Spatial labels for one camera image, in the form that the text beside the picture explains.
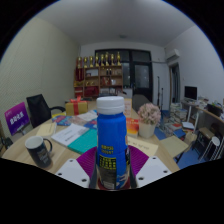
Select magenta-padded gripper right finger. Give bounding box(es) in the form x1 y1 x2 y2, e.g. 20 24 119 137
128 144 173 189

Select grey armchair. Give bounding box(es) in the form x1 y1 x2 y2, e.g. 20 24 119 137
132 93 151 113

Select yellow manila envelope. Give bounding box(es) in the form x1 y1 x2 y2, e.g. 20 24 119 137
127 134 159 158

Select wooden shelf unit with trophies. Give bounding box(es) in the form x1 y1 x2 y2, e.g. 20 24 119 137
73 51 124 99

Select black tripod stand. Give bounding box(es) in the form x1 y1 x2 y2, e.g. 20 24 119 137
156 75 165 108

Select colourful printed book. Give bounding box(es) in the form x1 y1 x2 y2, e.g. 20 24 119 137
52 114 76 127

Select white paper sheets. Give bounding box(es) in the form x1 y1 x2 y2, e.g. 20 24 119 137
77 110 99 122

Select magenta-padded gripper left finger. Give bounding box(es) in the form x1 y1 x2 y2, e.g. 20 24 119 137
54 146 98 189

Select pink flowers in white pot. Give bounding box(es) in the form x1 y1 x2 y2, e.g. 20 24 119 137
137 102 162 140

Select pink canister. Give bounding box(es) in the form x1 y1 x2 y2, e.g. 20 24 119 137
123 98 133 118

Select long wooden wall desk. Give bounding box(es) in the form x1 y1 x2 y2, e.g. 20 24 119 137
181 98 224 161

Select white printed booklet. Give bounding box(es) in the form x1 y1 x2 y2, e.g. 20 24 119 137
50 123 90 148

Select yellow gift box red ribbon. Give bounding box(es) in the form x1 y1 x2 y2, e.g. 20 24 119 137
64 97 89 117

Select blue printed book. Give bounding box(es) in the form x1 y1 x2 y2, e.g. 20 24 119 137
83 119 99 130

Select teal book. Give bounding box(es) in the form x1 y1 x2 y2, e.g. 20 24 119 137
67 128 99 155

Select black computer monitor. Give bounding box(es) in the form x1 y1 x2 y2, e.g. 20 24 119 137
183 85 198 101

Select pile of books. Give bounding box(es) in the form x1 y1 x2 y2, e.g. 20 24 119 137
163 102 196 134

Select black office chair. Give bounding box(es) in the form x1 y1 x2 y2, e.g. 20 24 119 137
25 93 67 129

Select black mug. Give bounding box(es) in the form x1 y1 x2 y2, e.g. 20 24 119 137
24 135 54 169

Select white round stool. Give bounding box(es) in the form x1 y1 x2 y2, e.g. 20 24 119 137
201 135 222 162

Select orange book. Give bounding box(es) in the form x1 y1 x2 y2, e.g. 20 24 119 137
125 117 140 138

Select blue drink bottle white cap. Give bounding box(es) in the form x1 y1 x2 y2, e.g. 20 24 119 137
95 95 132 191

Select purple sign board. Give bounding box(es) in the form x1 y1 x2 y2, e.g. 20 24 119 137
3 101 31 136

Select white air conditioner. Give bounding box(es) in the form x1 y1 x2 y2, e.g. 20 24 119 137
164 48 181 63

